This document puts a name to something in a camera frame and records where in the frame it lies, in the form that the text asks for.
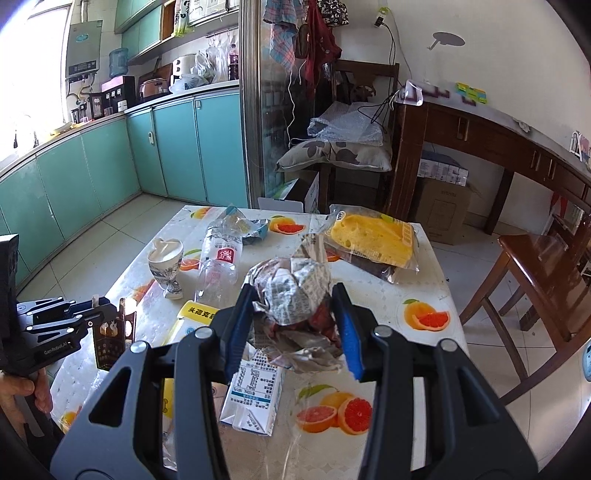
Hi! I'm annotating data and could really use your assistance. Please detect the person's left hand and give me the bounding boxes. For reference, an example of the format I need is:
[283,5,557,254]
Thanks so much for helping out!
[0,368,54,415]

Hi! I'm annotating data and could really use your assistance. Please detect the green white carton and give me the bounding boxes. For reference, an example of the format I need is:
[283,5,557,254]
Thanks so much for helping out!
[272,178,302,200]

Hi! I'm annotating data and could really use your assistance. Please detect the crumpled blue wrapper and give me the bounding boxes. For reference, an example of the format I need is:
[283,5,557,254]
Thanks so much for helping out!
[225,206,271,245]

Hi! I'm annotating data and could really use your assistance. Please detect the row of small white boxes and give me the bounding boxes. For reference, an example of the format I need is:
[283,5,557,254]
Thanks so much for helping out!
[418,150,469,186]

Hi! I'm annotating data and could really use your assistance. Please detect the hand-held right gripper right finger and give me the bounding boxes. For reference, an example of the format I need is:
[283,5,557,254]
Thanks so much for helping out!
[330,282,539,480]

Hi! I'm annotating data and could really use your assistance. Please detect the yellow white medicine box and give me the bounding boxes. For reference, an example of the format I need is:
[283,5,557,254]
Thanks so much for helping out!
[164,300,221,344]

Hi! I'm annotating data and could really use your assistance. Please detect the crushed clear plastic bottle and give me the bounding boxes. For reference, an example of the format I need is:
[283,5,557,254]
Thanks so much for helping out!
[194,218,245,308]

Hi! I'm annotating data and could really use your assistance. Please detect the dark floral hanging garment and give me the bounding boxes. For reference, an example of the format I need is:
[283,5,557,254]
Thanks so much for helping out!
[316,0,352,27]

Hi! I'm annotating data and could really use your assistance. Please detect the blue water jug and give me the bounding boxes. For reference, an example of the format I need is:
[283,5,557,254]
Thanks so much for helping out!
[108,47,129,79]

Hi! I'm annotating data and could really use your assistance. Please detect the grey wall water heater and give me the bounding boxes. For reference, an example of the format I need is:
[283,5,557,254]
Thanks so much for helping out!
[66,19,103,77]

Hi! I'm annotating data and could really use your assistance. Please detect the metal sliding door frame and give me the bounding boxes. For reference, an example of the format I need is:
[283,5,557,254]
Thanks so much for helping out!
[238,0,296,208]

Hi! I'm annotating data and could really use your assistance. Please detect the red hanging garment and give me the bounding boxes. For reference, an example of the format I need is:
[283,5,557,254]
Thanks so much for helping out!
[305,0,343,100]

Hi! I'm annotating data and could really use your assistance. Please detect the dark high-back wooden chair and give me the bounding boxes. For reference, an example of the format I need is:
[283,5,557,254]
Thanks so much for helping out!
[318,59,400,208]

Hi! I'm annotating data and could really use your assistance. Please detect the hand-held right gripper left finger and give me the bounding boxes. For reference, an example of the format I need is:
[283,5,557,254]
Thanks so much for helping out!
[51,282,259,480]

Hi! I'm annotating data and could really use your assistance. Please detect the yellow orange packet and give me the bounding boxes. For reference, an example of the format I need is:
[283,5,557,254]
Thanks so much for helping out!
[92,296,138,371]

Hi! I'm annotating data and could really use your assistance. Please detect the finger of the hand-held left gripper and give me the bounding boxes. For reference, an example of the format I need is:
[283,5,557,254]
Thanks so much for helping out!
[17,296,78,320]
[27,301,112,335]

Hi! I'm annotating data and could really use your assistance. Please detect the brown wooden chair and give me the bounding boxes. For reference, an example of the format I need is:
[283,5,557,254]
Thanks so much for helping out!
[459,233,591,407]

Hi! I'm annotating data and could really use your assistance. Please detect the plaid hanging cloth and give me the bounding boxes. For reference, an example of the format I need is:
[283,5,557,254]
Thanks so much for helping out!
[262,0,305,72]

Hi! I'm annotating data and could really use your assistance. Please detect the small beige carton box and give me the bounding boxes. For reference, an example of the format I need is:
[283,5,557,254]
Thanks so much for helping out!
[218,348,284,437]

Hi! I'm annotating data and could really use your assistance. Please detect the teal cabinet doors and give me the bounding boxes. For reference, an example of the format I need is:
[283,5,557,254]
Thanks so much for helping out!
[0,83,243,287]

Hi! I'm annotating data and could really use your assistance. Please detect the printed foil wrapper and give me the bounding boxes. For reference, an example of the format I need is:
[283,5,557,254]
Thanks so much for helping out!
[248,256,346,376]

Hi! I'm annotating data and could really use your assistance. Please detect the white countertop appliance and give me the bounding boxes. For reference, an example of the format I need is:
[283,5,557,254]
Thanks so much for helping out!
[172,54,198,86]

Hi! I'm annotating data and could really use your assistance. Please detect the white cardboard box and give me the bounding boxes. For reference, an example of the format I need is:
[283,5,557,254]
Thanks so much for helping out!
[257,171,320,213]

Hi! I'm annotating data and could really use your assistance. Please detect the brown cardboard box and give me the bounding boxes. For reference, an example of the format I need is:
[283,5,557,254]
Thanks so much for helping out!
[411,178,481,245]

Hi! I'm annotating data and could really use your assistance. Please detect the teal wall cabinets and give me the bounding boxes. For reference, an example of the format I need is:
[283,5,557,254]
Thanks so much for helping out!
[115,0,176,58]

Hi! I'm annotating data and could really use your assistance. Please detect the coloured sticky notes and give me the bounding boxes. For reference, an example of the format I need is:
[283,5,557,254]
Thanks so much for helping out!
[455,82,488,104]

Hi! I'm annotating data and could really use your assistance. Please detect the dark wooden desk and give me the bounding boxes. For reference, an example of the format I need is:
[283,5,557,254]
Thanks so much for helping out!
[388,85,591,241]

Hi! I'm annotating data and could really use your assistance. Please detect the bubble wrap bag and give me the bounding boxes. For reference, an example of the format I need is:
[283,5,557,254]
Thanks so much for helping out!
[307,102,391,147]

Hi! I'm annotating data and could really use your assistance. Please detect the leaf print pillow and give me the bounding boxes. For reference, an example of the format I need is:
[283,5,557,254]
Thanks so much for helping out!
[276,140,393,173]

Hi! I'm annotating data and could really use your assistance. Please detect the black charger cable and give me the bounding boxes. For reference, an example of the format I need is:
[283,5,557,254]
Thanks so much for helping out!
[358,21,400,136]

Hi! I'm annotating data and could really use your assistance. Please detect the dark countertop appliance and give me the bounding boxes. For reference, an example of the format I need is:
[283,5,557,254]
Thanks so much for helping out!
[90,76,137,117]

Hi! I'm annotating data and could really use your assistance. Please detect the green white packet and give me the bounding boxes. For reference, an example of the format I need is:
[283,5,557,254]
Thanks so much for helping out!
[174,0,195,38]

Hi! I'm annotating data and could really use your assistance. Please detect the yellow sponge cake package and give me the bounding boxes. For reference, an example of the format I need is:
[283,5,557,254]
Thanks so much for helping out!
[323,204,421,284]

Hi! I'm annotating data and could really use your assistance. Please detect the crushed paper cup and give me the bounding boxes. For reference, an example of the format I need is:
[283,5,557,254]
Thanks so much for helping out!
[147,237,184,301]

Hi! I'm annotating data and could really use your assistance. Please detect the brown rice cooker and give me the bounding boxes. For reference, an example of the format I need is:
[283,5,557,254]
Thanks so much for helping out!
[139,76,168,100]

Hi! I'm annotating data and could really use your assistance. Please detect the white plastic bag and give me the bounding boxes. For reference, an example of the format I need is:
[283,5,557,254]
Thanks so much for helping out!
[168,48,232,92]

